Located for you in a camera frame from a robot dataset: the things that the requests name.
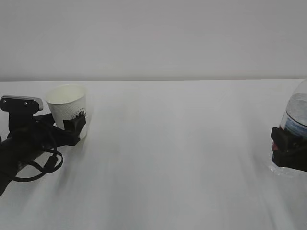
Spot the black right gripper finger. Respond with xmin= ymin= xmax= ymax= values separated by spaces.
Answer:
xmin=271 ymin=127 xmax=307 ymax=172

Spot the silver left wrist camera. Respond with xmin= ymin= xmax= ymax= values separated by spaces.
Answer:
xmin=0 ymin=95 xmax=44 ymax=115

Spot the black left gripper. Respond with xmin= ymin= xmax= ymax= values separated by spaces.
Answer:
xmin=7 ymin=113 xmax=86 ymax=158

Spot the clear plastic water bottle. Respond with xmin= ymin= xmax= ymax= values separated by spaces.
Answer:
xmin=268 ymin=79 xmax=307 ymax=178

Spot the white paper cup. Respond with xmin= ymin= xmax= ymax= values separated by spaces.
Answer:
xmin=45 ymin=84 xmax=86 ymax=129

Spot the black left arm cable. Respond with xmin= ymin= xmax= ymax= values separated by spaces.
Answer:
xmin=12 ymin=124 xmax=65 ymax=182

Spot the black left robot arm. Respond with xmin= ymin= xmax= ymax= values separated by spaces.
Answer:
xmin=0 ymin=114 xmax=86 ymax=193

